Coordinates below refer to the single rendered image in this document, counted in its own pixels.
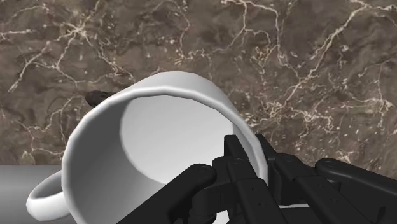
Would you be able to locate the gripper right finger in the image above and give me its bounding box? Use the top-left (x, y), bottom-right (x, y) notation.
top-left (254, 133), bottom-right (397, 224)

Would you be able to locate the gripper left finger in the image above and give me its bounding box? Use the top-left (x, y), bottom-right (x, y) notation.
top-left (117, 134), bottom-right (289, 224)

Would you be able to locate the white mug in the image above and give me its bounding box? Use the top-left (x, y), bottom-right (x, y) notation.
top-left (25, 70), bottom-right (269, 224)

